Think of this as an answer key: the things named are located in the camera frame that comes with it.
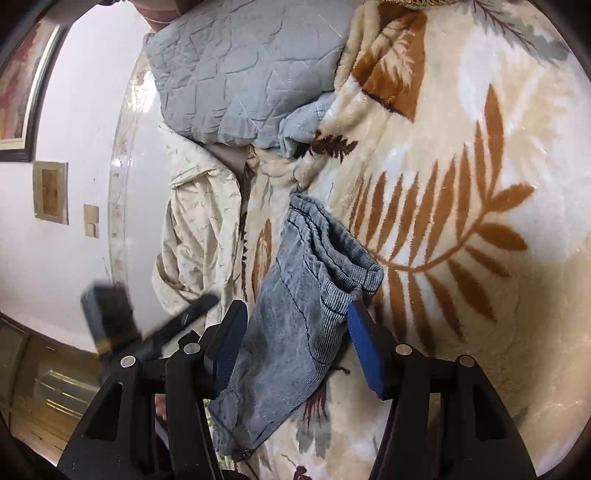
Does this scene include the cream leaf-print plush blanket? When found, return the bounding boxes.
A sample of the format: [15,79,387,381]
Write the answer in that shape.
[203,0,591,480]

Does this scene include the beige wall switch plate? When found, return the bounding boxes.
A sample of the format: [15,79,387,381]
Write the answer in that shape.
[32,161,70,225]

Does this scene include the wooden door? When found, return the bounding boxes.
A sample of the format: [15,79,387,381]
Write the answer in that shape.
[0,314,112,455]

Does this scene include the framed wall picture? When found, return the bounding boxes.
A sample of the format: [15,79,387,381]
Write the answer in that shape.
[0,18,70,163]

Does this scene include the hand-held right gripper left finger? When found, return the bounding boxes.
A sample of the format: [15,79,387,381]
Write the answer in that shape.
[59,300,249,480]

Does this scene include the small beige wall plate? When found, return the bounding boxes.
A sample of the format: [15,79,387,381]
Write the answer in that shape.
[83,204,100,239]

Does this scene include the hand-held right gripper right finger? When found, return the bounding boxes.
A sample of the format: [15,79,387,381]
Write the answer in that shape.
[347,301,539,480]

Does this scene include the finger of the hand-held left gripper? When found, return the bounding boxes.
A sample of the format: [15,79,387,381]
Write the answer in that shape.
[139,294,221,361]

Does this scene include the grey quilted blanket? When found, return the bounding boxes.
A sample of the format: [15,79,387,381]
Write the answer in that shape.
[143,0,365,160]

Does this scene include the blue denim pants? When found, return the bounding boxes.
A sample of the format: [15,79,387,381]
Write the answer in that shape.
[210,193,385,461]

